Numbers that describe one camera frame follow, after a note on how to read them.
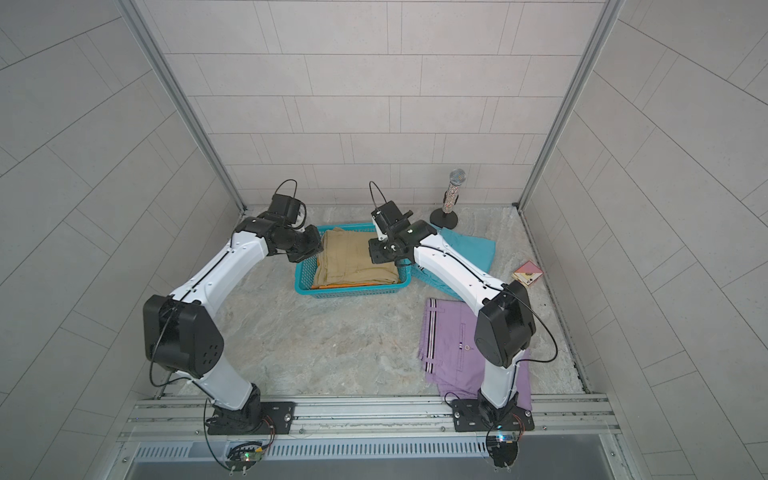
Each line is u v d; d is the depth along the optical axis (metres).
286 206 0.66
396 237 0.61
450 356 0.79
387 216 0.63
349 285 0.88
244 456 0.65
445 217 1.11
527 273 0.96
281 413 0.72
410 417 0.72
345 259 0.93
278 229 0.61
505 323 0.45
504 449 0.68
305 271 0.88
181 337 0.43
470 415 0.71
